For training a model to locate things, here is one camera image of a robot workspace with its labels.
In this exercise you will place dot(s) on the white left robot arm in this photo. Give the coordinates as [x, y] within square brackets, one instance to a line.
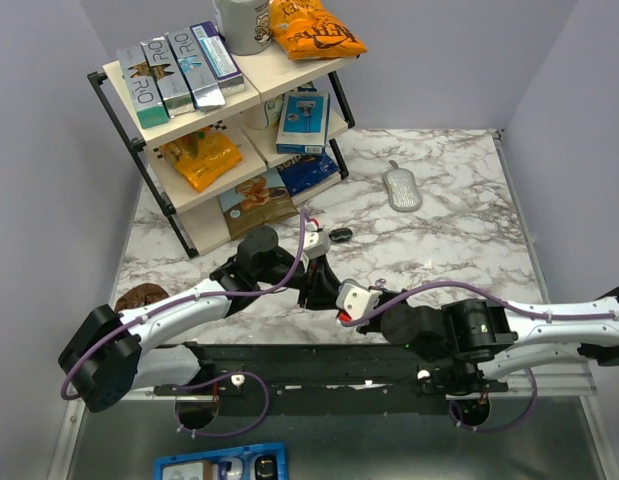
[113, 353]

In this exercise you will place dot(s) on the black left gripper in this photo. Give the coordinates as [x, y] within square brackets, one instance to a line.
[323, 294]

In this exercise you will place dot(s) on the white cup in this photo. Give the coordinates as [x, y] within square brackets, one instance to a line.
[264, 115]

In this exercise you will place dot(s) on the brown cookie bag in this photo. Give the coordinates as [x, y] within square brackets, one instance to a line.
[263, 199]

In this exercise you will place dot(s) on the blue plastic tray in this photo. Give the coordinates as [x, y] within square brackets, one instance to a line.
[257, 461]

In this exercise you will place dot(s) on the brown crumpled wrapper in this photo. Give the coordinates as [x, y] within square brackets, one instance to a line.
[140, 296]

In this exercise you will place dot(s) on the black earbud charging case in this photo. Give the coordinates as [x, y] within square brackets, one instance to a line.
[340, 235]

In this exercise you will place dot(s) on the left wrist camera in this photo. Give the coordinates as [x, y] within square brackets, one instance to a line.
[316, 244]

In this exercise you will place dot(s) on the orange snack bag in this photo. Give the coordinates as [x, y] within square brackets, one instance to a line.
[201, 157]

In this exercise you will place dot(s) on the teal RO box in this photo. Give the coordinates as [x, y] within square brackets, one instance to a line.
[146, 99]

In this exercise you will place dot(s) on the blue silver RO box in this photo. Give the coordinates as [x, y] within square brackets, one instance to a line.
[200, 78]

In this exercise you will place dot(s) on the black frame wooden shelf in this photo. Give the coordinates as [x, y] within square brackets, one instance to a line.
[196, 217]

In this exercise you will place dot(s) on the orange chips bag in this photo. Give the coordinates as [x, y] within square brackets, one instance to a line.
[306, 30]

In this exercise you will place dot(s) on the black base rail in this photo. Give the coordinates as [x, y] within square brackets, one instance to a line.
[328, 379]

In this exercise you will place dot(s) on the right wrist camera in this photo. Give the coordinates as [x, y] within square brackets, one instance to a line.
[355, 301]

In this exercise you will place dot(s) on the grey printed mug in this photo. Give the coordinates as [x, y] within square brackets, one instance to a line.
[244, 24]

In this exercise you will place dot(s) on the dark blue snack bag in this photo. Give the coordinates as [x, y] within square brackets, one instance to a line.
[303, 172]

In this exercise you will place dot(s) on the blue razor box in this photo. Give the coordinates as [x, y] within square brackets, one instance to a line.
[304, 122]

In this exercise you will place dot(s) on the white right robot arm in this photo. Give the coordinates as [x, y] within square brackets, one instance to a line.
[478, 337]

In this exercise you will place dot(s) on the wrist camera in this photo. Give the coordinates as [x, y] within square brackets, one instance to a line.
[355, 301]
[316, 244]

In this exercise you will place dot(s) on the purple white box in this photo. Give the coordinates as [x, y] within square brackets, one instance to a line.
[227, 73]

